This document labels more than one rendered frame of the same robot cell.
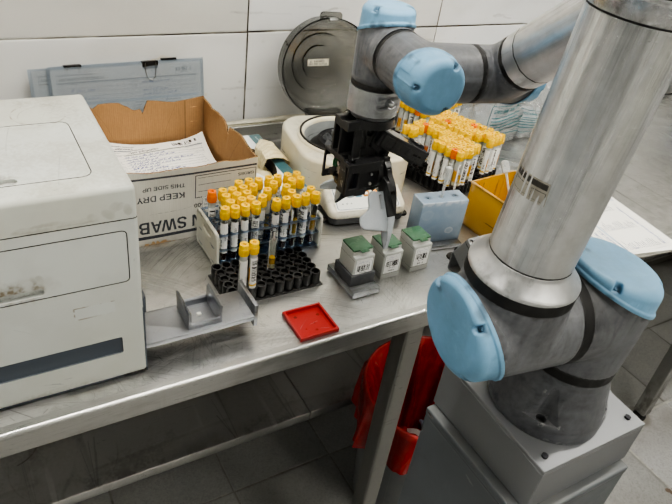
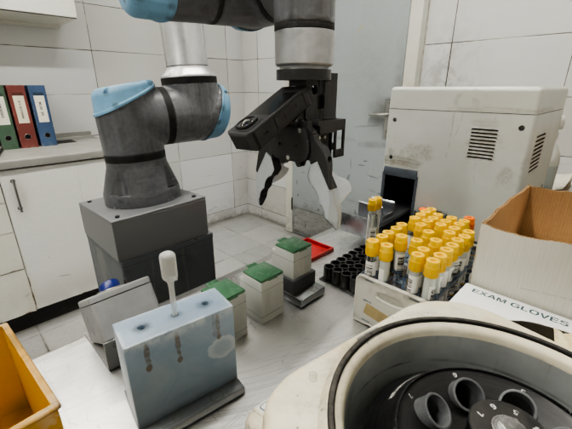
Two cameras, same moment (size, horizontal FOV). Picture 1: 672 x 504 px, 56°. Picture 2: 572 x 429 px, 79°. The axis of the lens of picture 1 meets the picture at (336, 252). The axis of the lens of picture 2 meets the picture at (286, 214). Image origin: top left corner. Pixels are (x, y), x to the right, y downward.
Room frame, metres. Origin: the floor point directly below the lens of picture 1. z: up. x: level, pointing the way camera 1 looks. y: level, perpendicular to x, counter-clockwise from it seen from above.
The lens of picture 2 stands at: (1.34, -0.13, 1.17)
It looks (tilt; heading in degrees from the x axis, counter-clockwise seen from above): 20 degrees down; 170
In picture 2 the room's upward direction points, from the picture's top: straight up
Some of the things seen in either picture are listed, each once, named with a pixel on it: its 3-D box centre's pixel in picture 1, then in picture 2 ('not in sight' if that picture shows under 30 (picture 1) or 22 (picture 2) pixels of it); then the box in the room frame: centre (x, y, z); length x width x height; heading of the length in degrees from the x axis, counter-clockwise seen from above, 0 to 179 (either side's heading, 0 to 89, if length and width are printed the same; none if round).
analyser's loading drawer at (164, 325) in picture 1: (184, 315); (380, 209); (0.68, 0.20, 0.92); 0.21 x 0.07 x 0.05; 125
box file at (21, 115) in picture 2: not in sight; (19, 116); (-0.81, -1.20, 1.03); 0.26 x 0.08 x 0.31; 33
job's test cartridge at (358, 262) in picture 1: (356, 260); (291, 264); (0.89, -0.04, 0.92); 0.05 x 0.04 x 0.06; 35
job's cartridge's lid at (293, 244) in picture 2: (359, 244); (291, 244); (0.89, -0.04, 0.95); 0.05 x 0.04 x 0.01; 35
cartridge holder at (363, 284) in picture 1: (353, 273); (291, 279); (0.89, -0.04, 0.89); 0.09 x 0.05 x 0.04; 35
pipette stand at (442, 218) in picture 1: (435, 218); (180, 357); (1.06, -0.18, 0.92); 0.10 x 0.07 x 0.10; 117
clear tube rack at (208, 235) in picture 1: (259, 227); (424, 281); (0.95, 0.14, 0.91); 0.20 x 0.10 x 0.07; 125
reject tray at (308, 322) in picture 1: (310, 321); (308, 248); (0.76, 0.02, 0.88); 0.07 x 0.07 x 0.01; 35
